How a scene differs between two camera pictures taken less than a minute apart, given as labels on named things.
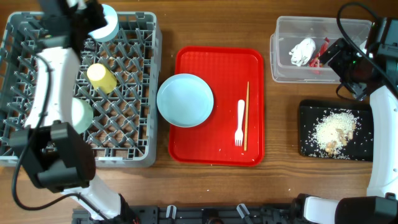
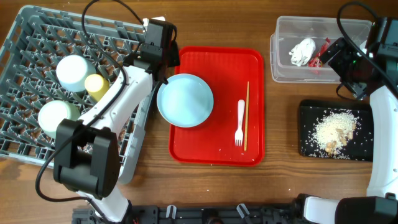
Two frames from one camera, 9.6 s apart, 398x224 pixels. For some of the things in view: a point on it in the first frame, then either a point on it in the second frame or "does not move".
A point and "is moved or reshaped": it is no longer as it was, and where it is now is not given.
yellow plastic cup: x=102 y=78 to x=96 y=86
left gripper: x=93 y=9 to x=175 y=53
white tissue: x=301 y=52 does not move
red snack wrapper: x=315 y=62 does not move
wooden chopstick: x=245 y=138 does not move
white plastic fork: x=239 y=134 does not move
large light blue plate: x=185 y=100 does not move
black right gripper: x=337 y=64 does not move
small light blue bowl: x=110 y=32 is moved or reshaped
